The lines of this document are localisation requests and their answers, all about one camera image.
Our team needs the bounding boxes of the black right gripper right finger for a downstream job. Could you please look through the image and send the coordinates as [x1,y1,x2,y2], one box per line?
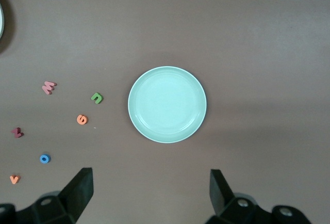
[206,169,272,224]

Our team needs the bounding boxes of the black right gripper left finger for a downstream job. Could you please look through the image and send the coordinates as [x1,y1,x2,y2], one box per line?
[16,167,94,224]

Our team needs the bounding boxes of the green foam letter U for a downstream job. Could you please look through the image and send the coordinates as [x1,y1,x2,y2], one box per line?
[90,92,104,105]

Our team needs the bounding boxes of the pink foam letter M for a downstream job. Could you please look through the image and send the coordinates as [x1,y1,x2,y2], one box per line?
[41,81,57,95]

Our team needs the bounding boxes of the dark red foam letter Z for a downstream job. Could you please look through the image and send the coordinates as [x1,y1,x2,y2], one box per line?
[10,127,25,139]

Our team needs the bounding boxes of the light green plate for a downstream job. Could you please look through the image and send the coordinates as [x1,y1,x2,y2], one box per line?
[127,66,207,144]

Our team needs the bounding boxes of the beige plate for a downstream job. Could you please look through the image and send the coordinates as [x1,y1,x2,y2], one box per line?
[0,2,6,40]

